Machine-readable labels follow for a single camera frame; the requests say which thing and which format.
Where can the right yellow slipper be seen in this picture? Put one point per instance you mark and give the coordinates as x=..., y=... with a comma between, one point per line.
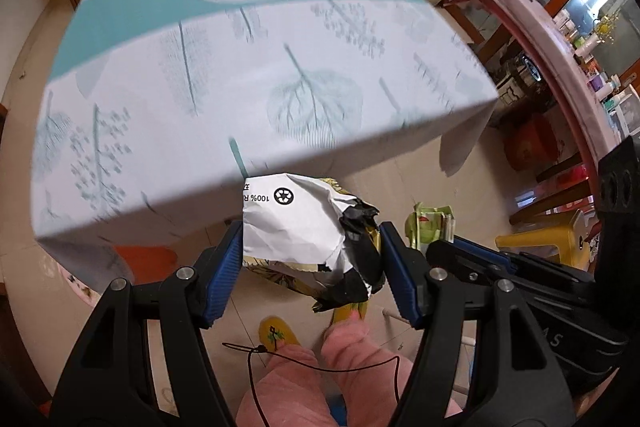
x=350, y=312

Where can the leaf-print teal tablecloth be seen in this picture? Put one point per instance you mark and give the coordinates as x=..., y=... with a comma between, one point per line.
x=156, y=110

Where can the pink-covered side table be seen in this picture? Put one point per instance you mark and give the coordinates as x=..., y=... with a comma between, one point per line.
x=533, y=28

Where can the yellow plastic stool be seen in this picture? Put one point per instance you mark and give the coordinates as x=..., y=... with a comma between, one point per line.
x=560, y=237

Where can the black and white snack bag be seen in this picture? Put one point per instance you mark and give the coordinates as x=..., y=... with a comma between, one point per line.
x=313, y=237

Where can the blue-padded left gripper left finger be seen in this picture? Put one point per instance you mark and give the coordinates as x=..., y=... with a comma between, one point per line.
x=219, y=269

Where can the yellow slipper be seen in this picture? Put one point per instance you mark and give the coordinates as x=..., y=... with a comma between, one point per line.
x=350, y=312
x=274, y=334

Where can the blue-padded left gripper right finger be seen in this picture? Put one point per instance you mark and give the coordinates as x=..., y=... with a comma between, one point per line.
x=404, y=269

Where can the left yellow slipper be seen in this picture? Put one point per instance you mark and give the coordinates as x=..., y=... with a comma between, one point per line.
x=274, y=334

